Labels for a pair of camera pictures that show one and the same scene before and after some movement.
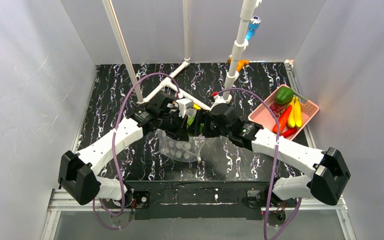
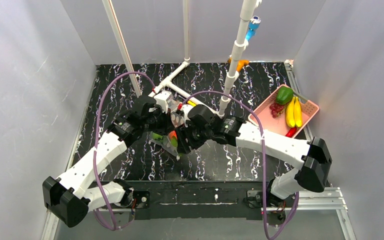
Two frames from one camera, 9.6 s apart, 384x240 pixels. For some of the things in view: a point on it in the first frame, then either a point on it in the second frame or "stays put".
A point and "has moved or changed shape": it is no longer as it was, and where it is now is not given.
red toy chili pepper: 289,133 stays put
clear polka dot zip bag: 195,149 has moved or changed shape
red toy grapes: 276,108 stays put
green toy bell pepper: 284,95 stays put
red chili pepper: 282,120 has moved or changed shape
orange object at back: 241,63 stays put
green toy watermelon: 190,120 has moved or changed shape
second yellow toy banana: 297,113 stays put
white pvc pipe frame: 248,7 stays put
